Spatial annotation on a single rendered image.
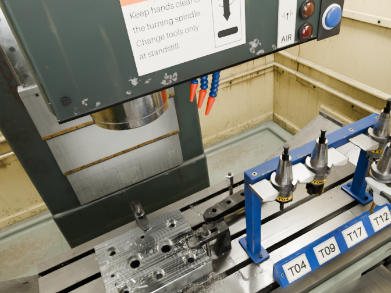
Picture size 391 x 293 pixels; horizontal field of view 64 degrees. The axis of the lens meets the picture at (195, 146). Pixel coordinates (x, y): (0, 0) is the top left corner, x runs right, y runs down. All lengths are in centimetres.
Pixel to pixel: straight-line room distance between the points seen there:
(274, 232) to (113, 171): 64
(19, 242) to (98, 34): 154
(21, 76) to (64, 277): 63
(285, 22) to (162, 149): 89
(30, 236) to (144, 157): 80
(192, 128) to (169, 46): 95
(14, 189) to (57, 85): 139
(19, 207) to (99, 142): 76
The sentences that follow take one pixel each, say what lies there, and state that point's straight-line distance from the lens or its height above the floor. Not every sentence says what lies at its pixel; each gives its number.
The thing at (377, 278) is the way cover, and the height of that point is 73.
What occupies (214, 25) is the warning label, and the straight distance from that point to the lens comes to 42.
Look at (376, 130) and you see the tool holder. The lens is 98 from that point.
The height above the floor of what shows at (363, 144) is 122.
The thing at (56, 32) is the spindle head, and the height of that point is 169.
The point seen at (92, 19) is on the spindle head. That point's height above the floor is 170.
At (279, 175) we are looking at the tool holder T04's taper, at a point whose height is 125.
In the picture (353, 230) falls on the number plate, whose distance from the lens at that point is 109.
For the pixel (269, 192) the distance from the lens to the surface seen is 78.
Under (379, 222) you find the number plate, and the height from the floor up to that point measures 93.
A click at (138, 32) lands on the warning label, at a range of 39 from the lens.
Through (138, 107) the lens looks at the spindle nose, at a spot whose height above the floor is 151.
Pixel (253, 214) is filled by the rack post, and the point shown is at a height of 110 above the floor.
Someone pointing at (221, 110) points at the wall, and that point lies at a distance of 184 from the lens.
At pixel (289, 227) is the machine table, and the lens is 112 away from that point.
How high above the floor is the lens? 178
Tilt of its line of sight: 37 degrees down
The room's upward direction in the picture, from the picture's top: 9 degrees counter-clockwise
